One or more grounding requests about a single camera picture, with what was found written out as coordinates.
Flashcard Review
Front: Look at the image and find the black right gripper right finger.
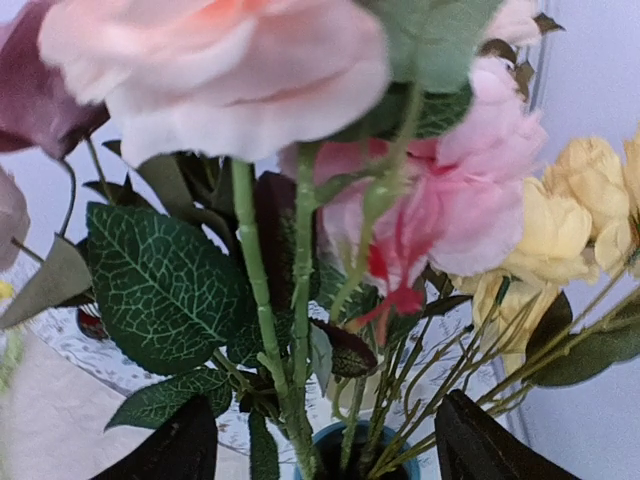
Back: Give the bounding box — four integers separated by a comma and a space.
435, 389, 577, 480

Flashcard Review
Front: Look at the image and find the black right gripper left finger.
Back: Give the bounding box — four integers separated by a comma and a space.
94, 395, 218, 480

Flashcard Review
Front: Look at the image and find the teal vase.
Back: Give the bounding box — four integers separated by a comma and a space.
292, 419, 421, 480

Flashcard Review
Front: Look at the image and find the cream wrapping paper sheet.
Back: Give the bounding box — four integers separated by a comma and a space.
0, 329, 251, 480

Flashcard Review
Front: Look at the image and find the white and mauve rose stem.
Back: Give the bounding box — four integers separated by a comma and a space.
0, 0, 281, 431

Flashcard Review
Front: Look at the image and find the yellow rose stem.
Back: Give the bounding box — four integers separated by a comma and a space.
369, 127, 640, 479

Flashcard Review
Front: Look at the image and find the large pink peony stem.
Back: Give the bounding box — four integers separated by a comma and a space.
315, 56, 546, 344

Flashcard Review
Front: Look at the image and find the flower bouquet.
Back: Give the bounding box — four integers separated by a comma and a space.
1, 280, 24, 395

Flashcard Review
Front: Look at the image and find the dark red saucer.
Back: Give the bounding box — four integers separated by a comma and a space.
76, 303, 109, 341

